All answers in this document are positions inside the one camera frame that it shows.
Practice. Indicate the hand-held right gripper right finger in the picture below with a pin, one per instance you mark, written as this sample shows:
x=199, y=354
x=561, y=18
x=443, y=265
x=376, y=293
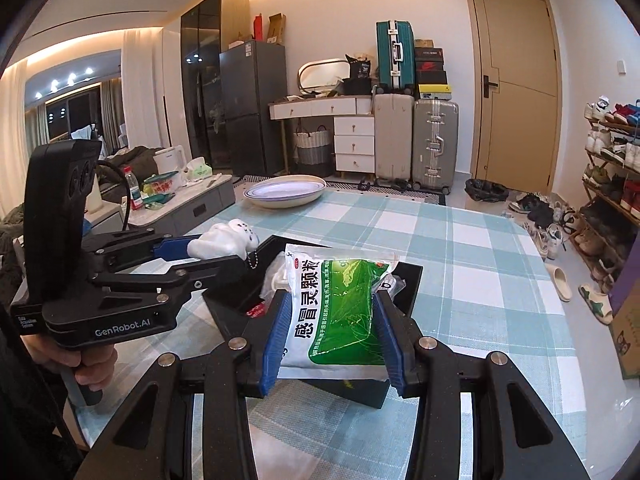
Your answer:
x=392, y=345

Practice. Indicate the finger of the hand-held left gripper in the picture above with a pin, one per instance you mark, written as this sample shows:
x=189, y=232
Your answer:
x=210, y=267
x=172, y=249

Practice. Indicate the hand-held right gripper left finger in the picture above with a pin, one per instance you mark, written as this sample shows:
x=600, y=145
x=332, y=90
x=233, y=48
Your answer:
x=277, y=340

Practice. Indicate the black cardboard box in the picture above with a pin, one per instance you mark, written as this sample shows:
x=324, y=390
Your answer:
x=230, y=300

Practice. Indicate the green medicine packet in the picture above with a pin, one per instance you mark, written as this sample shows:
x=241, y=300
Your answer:
x=340, y=320

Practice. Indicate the clear zip bag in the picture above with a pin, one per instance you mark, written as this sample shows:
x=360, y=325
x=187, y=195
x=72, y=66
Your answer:
x=396, y=285

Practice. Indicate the person's left forearm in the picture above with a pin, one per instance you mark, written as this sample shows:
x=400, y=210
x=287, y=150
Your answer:
x=25, y=410

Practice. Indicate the person's left hand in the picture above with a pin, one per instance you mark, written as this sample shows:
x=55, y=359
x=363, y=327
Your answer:
x=95, y=366

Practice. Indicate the red snack packet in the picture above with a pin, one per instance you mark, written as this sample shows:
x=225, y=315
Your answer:
x=255, y=311

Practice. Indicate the grey coffee table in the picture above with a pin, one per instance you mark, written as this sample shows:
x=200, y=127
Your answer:
x=190, y=205

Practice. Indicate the green lid glass container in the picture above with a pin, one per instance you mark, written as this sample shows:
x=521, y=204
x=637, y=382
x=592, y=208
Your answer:
x=160, y=184

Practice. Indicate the red label bottle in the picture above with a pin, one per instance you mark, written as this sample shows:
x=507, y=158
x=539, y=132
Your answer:
x=132, y=190

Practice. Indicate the green tissue box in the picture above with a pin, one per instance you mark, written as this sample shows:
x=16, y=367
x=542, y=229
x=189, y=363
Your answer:
x=197, y=170

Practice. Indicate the white kettle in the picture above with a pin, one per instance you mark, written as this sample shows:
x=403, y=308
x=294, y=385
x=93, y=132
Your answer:
x=170, y=160

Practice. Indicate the sofa with clothes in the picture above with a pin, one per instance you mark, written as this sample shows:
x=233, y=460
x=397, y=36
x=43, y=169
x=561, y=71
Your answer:
x=132, y=165

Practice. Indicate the cream oval bowl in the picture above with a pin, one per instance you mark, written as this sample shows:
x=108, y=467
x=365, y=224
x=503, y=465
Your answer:
x=285, y=200

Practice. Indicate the purple rimmed plate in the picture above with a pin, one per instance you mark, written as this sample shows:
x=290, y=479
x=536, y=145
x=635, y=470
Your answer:
x=285, y=187

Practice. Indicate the checked tablecloth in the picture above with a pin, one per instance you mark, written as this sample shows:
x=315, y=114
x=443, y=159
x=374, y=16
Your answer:
x=475, y=260

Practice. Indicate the woven laundry basket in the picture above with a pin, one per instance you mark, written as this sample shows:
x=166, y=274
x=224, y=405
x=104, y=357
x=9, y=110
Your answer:
x=310, y=147

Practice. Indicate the white curtain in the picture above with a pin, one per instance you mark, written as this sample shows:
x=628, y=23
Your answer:
x=145, y=90

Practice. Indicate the grey refrigerator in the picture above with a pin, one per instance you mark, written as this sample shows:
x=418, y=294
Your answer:
x=252, y=110

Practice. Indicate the dark glass cabinet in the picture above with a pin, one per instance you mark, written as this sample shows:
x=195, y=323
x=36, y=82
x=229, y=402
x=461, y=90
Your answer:
x=200, y=85

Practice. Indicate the beige slipper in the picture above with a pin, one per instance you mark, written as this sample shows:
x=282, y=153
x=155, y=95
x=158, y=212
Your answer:
x=559, y=280

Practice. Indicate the black trash bag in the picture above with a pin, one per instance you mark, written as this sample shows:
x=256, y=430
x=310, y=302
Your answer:
x=486, y=191

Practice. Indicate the pile of floor shoes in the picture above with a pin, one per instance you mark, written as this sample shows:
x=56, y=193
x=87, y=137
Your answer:
x=542, y=220

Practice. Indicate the white dresser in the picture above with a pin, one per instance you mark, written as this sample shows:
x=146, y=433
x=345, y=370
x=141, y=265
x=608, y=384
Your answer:
x=352, y=130

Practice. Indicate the silver suitcase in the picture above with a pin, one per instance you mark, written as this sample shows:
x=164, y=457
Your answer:
x=434, y=145

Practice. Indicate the beige suitcase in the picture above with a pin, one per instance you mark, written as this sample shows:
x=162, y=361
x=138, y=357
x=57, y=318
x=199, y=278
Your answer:
x=392, y=140

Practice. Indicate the green white slipper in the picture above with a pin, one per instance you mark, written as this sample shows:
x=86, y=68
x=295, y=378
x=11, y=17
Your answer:
x=597, y=302

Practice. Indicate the oval mirror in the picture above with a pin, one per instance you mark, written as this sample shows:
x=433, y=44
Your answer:
x=325, y=72

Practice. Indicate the brown cardboard box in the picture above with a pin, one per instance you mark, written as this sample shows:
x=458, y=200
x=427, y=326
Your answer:
x=627, y=345

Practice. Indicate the red bag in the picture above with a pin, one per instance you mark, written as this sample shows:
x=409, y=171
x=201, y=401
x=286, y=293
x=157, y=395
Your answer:
x=258, y=27

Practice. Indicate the wooden shoe rack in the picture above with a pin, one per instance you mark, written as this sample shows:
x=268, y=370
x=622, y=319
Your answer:
x=592, y=210

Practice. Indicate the open cardboard carton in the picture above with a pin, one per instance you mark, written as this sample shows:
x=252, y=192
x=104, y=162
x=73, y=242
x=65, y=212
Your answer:
x=277, y=27

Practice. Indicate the black paper bag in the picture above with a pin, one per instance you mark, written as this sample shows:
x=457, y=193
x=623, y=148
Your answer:
x=359, y=69

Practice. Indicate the tan wooden door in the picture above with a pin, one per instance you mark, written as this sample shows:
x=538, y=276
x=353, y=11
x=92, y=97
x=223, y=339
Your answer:
x=520, y=110

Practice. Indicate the teal suitcase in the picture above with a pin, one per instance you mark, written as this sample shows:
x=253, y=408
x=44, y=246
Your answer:
x=395, y=55

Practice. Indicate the black shoe box red logo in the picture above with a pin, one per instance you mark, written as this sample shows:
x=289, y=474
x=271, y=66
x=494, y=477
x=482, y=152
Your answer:
x=430, y=65

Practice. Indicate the plain black shoe box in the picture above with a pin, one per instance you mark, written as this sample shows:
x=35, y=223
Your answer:
x=429, y=53

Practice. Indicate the rows of shoes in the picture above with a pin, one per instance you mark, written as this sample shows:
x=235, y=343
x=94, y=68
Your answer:
x=620, y=150

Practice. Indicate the tan shoe box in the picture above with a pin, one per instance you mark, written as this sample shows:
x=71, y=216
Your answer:
x=424, y=44

